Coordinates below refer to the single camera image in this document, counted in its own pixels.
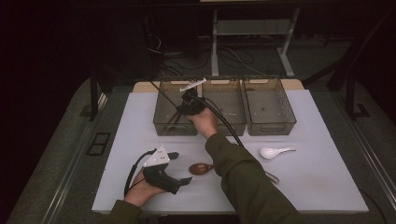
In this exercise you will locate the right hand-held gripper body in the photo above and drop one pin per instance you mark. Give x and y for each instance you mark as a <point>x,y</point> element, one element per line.
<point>193,105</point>

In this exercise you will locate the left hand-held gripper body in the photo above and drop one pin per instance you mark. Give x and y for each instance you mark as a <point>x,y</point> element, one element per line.
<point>158,177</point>

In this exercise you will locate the smoky clear plastic bin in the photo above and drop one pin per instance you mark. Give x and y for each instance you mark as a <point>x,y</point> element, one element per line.
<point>230,109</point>
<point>269,109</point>
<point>165,109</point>

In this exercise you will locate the brown wooden spoon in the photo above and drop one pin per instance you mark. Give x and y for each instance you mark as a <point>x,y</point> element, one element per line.
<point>199,169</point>

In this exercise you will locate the black chopstick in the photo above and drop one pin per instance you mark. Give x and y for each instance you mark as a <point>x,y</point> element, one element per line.
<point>165,95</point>

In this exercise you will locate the white ceramic spoon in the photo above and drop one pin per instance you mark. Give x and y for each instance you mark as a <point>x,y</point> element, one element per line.
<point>268,152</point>

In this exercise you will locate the person's right hand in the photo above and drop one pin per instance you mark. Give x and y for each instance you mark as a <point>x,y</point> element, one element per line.
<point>205,123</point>

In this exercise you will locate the person's left hand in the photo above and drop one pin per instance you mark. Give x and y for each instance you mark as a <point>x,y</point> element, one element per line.
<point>138,193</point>

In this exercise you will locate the white metal stand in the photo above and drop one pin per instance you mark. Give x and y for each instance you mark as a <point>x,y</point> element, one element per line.
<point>214,46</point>

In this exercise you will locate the dark slanted stand leg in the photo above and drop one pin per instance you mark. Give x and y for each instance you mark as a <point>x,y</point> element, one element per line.
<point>316,77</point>

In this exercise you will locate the black metal stand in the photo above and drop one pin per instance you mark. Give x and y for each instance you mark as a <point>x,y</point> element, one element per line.
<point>350,96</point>

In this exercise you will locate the metal rail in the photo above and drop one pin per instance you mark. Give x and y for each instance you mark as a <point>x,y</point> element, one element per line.
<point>373,168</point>
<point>67,183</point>

